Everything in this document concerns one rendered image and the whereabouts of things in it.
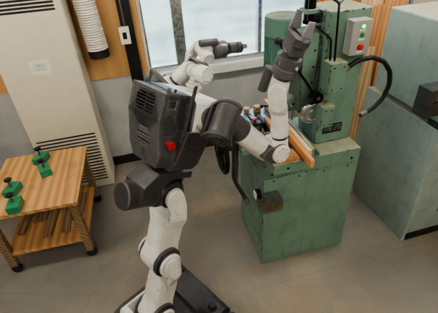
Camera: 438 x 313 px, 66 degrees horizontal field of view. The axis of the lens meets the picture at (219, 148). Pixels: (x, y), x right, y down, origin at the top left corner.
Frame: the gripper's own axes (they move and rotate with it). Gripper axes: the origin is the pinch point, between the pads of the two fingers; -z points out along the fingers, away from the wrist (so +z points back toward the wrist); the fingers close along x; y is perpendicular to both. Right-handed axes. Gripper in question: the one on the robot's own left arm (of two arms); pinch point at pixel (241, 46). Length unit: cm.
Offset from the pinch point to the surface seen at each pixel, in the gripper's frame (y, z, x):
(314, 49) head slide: -4.5, -22.3, 29.9
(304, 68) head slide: -13.3, -18.9, 26.1
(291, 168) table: -58, 1, 37
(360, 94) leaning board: -59, -161, -50
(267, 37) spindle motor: 3.5, -1.9, 19.8
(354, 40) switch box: -2, -33, 45
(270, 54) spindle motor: -4.4, -2.9, 20.4
